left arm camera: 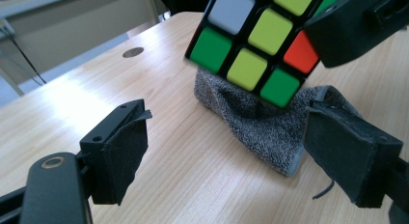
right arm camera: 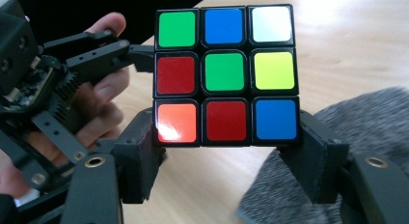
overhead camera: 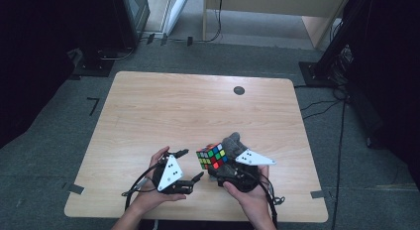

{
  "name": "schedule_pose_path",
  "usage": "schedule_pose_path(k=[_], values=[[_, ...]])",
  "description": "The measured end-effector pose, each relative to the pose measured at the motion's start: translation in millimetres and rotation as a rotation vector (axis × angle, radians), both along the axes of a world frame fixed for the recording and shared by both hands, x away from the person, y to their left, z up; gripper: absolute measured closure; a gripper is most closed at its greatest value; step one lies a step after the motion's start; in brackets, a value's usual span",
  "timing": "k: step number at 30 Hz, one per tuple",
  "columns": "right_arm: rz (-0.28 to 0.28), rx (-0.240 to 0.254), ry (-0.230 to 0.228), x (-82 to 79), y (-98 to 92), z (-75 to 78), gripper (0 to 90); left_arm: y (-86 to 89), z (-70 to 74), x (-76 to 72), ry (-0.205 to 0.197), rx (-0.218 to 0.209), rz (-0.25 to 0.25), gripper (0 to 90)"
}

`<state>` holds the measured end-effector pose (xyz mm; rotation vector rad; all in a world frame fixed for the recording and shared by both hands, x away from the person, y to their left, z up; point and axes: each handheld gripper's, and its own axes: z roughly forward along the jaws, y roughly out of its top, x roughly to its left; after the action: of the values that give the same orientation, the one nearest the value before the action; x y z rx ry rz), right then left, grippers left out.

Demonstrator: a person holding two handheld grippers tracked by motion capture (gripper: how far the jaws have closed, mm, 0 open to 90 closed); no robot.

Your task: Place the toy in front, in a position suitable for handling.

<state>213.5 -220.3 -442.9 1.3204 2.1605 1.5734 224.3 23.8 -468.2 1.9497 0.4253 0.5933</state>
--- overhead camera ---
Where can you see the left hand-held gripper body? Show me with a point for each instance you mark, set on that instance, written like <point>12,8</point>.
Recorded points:
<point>170,173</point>

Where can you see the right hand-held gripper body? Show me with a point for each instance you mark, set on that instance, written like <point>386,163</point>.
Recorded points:
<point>251,159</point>

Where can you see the grey fuzzy cloth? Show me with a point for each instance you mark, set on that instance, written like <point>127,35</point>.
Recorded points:
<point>232,144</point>

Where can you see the multicoloured puzzle cube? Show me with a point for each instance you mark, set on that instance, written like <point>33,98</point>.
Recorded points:
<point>211,156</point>

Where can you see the person's left hand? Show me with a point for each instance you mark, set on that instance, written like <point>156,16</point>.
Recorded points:
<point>155,198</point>

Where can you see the person's right hand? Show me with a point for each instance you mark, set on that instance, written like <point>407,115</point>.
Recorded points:
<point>252,200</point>

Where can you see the dark round table grommet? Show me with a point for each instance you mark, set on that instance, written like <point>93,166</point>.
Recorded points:
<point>239,90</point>

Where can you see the grey tape piece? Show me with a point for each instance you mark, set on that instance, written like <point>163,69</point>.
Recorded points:
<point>317,194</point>
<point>74,188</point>

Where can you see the black angled floor tape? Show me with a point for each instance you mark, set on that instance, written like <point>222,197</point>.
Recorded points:
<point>94,106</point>

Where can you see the short black floor tape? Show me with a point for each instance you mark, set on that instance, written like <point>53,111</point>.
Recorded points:
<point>150,38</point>
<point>189,41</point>

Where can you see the black metal stand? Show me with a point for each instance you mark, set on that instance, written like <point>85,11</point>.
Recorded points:
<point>330,55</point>

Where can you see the white panel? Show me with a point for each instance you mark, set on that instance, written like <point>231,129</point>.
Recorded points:
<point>175,12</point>

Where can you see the black equipment cabinet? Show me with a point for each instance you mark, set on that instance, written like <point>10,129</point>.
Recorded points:
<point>112,22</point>

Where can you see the light wooden furniture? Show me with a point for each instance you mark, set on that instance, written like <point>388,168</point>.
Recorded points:
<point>264,3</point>

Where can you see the dark curtain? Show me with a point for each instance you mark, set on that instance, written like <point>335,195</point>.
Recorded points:
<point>29,58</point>
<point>393,74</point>

